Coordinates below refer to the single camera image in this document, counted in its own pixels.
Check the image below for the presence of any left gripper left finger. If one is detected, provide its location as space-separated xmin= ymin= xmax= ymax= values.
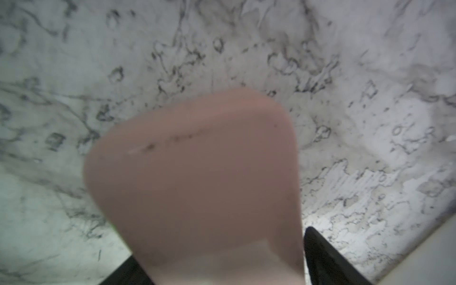
xmin=100 ymin=256 xmax=154 ymax=285

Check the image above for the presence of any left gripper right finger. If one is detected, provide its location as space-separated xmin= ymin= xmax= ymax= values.
xmin=304 ymin=227 xmax=372 ymax=285

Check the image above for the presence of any pink hard glasses case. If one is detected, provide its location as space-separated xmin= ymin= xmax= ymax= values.
xmin=83 ymin=87 xmax=305 ymax=285

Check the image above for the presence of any white plastic storage box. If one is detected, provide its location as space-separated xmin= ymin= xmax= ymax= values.
xmin=380 ymin=216 xmax=456 ymax=285

